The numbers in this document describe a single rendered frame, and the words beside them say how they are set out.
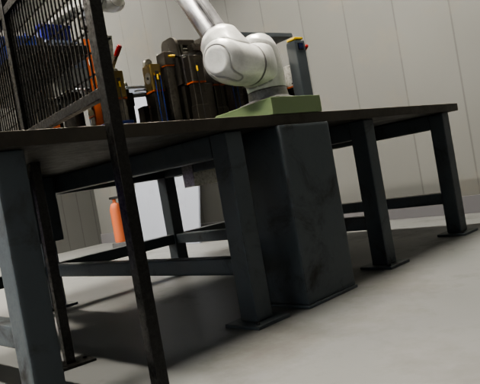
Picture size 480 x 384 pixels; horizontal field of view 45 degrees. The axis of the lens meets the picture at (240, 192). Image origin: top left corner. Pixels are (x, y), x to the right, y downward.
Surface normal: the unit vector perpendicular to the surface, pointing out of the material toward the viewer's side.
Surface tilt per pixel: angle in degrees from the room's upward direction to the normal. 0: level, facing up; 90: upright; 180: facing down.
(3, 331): 90
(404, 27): 90
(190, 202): 79
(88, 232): 90
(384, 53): 90
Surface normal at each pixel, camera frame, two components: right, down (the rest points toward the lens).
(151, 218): -0.71, -0.06
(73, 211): 0.70, -0.11
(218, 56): -0.48, 0.21
